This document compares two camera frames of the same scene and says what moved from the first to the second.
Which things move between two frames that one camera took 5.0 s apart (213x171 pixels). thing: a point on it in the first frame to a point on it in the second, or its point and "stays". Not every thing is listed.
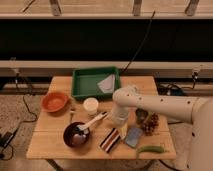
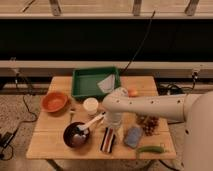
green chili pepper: x=150 y=148 stays
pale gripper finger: x=123 y=129 to x=120 y=133
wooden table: x=69 y=128 stays
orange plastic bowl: x=53 y=102 stays
